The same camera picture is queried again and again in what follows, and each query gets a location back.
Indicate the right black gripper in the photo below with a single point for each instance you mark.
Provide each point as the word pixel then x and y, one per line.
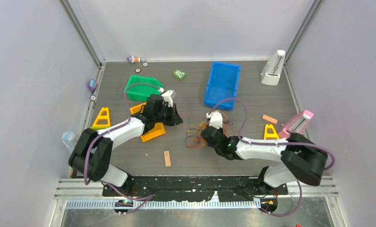
pixel 221 130

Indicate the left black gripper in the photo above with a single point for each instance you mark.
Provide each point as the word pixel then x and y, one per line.
pixel 175 119

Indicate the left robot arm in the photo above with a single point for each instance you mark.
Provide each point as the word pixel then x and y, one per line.
pixel 92 152

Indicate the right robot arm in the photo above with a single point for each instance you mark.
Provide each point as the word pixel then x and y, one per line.
pixel 299 159

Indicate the orange plastic bin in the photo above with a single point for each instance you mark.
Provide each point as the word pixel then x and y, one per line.
pixel 158 129

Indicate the green number tile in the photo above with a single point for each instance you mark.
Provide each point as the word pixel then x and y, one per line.
pixel 179 74

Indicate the green plastic bin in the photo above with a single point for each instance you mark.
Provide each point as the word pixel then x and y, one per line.
pixel 139 88

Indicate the yellow triangle block right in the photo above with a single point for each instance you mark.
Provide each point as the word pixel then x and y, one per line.
pixel 270 132

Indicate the yellow triangle block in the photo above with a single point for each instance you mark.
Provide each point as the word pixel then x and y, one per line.
pixel 270 132
pixel 102 121

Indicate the small pink wooden block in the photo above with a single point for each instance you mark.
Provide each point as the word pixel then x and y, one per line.
pixel 269 119

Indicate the blue plastic bin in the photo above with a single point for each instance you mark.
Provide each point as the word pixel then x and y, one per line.
pixel 222 84

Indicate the yellow triangle block left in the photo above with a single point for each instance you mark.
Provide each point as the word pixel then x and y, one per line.
pixel 102 121

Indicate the small toy figure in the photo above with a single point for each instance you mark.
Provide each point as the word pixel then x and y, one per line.
pixel 133 59

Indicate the pink metronome box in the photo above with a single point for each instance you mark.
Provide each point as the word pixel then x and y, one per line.
pixel 296 124

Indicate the white metronome box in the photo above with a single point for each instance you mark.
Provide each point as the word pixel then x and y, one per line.
pixel 271 72

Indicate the purple round toy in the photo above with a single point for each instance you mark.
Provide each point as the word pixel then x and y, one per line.
pixel 92 85

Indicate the clear plastic bottle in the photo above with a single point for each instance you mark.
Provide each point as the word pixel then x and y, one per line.
pixel 70 139

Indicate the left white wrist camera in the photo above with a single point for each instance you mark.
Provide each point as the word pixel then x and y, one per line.
pixel 168 96

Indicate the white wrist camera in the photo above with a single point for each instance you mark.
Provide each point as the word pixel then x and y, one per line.
pixel 215 119
pixel 168 96

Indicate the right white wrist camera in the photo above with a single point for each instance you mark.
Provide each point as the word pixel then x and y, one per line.
pixel 215 119

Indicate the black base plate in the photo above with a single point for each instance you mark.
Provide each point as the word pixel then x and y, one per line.
pixel 193 188

